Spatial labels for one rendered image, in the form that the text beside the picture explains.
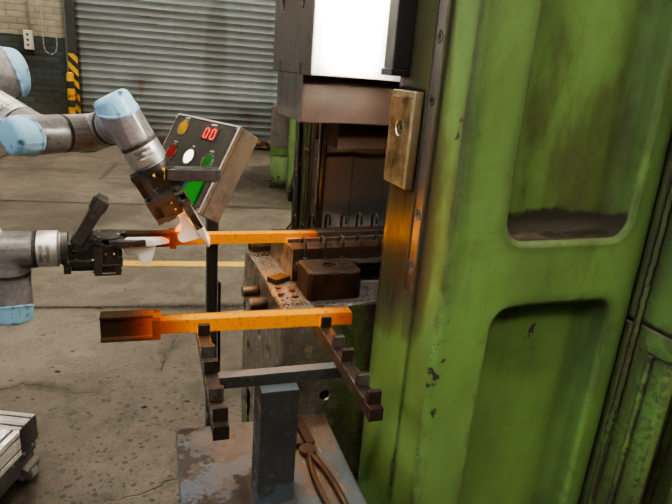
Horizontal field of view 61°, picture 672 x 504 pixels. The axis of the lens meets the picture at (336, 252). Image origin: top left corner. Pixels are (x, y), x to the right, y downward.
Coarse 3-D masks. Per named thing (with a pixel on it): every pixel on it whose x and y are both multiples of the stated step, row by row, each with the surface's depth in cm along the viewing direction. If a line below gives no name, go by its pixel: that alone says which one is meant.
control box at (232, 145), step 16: (176, 128) 184; (192, 128) 178; (224, 128) 168; (240, 128) 164; (176, 144) 180; (192, 144) 175; (208, 144) 170; (224, 144) 165; (240, 144) 166; (176, 160) 177; (192, 160) 172; (224, 160) 163; (240, 160) 167; (224, 176) 165; (240, 176) 169; (208, 192) 163; (224, 192) 166; (208, 208) 164; (224, 208) 168
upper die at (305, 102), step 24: (288, 72) 126; (288, 96) 126; (312, 96) 118; (336, 96) 119; (360, 96) 121; (384, 96) 123; (312, 120) 119; (336, 120) 121; (360, 120) 123; (384, 120) 125
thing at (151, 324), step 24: (120, 312) 93; (144, 312) 93; (216, 312) 98; (240, 312) 99; (264, 312) 99; (288, 312) 100; (312, 312) 101; (336, 312) 102; (120, 336) 93; (144, 336) 94
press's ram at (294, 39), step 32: (288, 0) 123; (320, 0) 107; (352, 0) 109; (384, 0) 111; (288, 32) 124; (320, 32) 109; (352, 32) 111; (384, 32) 113; (288, 64) 125; (320, 64) 111; (352, 64) 113
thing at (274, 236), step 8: (128, 232) 121; (136, 232) 121; (144, 232) 122; (152, 232) 122; (160, 232) 123; (168, 232) 123; (176, 232) 125; (208, 232) 127; (216, 232) 128; (224, 232) 129; (232, 232) 129; (240, 232) 130; (248, 232) 130; (256, 232) 131; (264, 232) 131; (272, 232) 132; (280, 232) 133; (288, 232) 133; (296, 232) 134; (304, 232) 134; (312, 232) 135; (176, 240) 124; (200, 240) 126; (216, 240) 127; (224, 240) 127; (232, 240) 128; (240, 240) 129; (248, 240) 129; (256, 240) 130; (264, 240) 131; (272, 240) 131; (280, 240) 132
